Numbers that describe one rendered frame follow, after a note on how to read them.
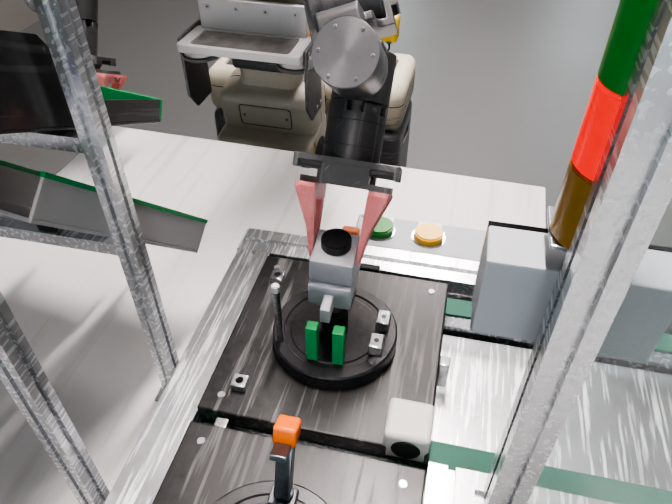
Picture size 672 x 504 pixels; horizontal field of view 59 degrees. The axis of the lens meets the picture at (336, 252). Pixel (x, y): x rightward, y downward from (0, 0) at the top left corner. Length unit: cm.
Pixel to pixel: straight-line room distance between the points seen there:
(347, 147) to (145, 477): 37
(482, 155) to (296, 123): 164
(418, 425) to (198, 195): 66
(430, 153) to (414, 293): 211
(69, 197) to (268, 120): 84
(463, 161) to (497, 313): 239
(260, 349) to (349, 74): 33
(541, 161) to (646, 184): 257
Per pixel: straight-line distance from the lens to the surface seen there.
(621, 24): 32
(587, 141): 35
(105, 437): 79
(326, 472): 59
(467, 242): 84
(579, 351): 40
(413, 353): 68
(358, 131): 56
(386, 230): 82
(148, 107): 63
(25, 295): 100
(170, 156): 122
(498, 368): 75
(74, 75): 52
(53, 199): 57
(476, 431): 69
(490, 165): 280
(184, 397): 68
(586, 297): 37
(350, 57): 50
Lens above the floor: 150
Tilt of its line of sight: 42 degrees down
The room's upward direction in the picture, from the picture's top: straight up
